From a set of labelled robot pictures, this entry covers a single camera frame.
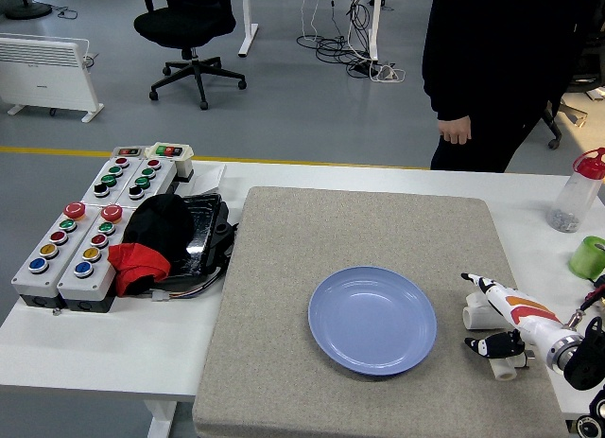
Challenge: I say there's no white desk leg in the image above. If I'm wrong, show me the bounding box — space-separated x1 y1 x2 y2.
237 0 260 59
367 0 382 62

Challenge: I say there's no person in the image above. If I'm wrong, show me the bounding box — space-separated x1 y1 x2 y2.
422 0 605 174

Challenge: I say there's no white plastic pipe tee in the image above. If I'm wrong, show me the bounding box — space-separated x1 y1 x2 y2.
461 290 510 331

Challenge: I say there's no person's right hand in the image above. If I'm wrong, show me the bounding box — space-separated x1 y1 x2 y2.
437 115 473 147

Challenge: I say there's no button box with black knob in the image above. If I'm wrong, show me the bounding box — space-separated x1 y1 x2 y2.
115 156 177 207
80 154 143 207

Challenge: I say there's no grey-brown mat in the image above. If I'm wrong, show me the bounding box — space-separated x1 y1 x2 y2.
192 185 568 438

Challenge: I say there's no black floor cable bundle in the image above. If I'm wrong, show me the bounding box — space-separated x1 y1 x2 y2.
296 0 379 79

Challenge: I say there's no green tape roll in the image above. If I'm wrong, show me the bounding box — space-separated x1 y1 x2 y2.
568 236 605 278

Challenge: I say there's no wire bundle with white connector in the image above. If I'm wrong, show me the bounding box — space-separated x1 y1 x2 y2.
149 265 227 303

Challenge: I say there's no black office chair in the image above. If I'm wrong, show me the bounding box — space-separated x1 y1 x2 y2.
133 0 249 111

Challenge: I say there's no clear bottle red cap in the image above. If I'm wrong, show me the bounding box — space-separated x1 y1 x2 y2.
546 148 605 234

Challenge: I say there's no black round stand base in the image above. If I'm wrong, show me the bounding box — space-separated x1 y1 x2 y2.
4 0 53 21

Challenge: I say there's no blue round plate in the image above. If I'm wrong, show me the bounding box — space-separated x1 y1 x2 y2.
307 266 438 377

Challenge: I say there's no white paper tray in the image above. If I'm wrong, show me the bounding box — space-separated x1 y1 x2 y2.
187 163 227 196

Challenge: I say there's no black plastic tray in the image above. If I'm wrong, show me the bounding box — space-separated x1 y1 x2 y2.
153 192 238 289

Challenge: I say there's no white red-green switch box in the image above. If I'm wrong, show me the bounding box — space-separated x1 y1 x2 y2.
144 142 195 182

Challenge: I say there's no white panel heater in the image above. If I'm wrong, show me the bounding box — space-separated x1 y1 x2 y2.
0 33 105 124

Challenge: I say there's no white hanging cable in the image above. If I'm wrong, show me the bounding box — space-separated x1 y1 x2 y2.
302 0 323 43

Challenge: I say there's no white pipe tee metal thread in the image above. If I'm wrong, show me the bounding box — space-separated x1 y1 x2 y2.
489 350 536 381

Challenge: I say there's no black chair base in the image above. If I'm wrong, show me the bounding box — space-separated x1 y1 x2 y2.
541 100 564 151

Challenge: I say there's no white table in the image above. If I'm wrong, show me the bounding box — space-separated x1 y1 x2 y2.
0 159 605 438

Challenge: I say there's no button box with emergency stop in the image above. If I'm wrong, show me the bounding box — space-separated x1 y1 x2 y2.
56 203 138 314
9 201 103 309

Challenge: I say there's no black cloth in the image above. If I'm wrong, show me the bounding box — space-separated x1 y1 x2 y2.
121 194 196 265

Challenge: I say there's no red cloth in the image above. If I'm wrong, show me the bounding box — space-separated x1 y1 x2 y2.
107 242 172 298

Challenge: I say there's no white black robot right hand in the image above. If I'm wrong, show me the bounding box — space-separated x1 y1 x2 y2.
460 272 585 360

